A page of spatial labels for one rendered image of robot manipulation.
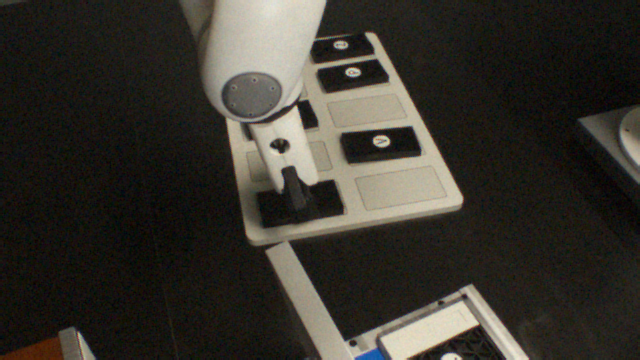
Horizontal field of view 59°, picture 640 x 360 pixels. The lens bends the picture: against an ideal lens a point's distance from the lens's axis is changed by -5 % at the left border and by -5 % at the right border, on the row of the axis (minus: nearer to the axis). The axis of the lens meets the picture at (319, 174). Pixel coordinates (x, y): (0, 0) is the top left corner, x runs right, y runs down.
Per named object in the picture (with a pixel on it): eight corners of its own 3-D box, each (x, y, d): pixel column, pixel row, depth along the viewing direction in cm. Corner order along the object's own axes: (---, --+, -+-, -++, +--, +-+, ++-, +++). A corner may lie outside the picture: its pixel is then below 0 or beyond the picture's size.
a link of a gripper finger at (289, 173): (303, 199, 59) (309, 214, 64) (282, 131, 61) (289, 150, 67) (292, 203, 59) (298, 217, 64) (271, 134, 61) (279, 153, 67)
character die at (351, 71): (388, 82, 90) (389, 75, 89) (327, 93, 88) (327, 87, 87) (377, 64, 93) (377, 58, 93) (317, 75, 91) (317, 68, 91)
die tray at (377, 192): (464, 208, 73) (465, 203, 73) (248, 247, 69) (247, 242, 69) (373, 36, 101) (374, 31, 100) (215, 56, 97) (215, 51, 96)
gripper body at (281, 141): (308, 107, 55) (331, 185, 63) (287, 48, 62) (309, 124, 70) (231, 132, 55) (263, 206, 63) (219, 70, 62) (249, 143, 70)
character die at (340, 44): (374, 54, 95) (374, 48, 95) (315, 64, 93) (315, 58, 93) (364, 38, 99) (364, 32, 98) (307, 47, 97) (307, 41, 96)
